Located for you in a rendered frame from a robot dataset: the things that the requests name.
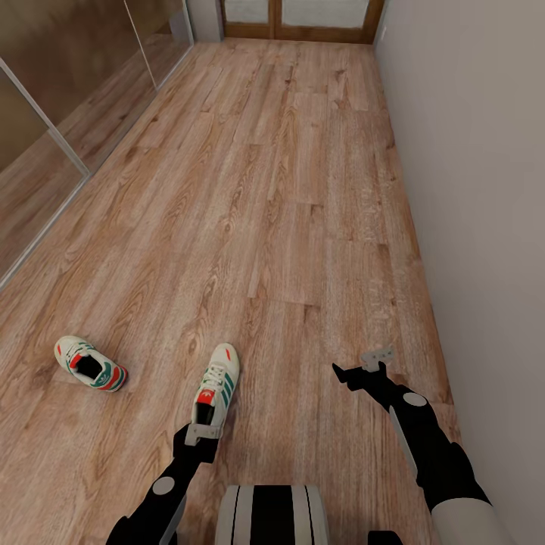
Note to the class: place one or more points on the robot trunk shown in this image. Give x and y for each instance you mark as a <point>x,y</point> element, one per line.
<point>272,515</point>

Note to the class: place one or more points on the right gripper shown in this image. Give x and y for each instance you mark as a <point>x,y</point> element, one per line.
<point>358,378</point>

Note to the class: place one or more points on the door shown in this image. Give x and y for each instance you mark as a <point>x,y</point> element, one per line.
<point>353,21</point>

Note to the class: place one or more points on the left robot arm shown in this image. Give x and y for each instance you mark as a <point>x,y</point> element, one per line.
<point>156,520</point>

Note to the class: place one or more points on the gym shoe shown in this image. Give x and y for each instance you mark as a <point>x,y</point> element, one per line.
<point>215,392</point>
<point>81,359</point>

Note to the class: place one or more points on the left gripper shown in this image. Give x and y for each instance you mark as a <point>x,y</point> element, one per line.
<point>204,451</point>

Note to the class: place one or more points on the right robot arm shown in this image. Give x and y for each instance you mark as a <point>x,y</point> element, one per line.
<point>461,511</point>

